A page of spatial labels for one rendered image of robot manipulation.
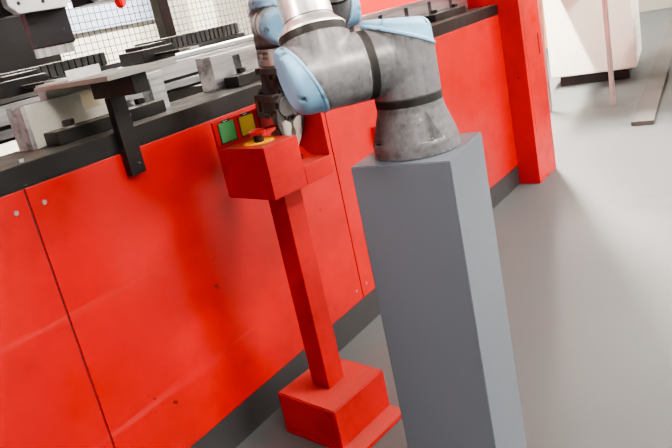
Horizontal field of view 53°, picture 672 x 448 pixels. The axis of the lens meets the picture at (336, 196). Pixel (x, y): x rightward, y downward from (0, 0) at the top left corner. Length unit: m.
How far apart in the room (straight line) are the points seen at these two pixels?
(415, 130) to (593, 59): 4.62
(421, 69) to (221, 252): 0.83
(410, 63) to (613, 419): 1.02
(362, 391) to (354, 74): 0.93
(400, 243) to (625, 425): 0.80
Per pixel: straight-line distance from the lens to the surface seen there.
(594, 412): 1.79
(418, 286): 1.19
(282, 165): 1.49
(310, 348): 1.74
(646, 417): 1.78
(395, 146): 1.12
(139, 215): 1.57
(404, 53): 1.10
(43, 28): 1.64
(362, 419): 1.78
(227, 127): 1.59
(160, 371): 1.65
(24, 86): 1.79
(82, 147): 1.49
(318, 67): 1.06
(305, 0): 1.11
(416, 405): 1.33
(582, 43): 5.67
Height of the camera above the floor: 1.06
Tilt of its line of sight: 16 degrees down
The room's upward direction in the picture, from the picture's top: 12 degrees counter-clockwise
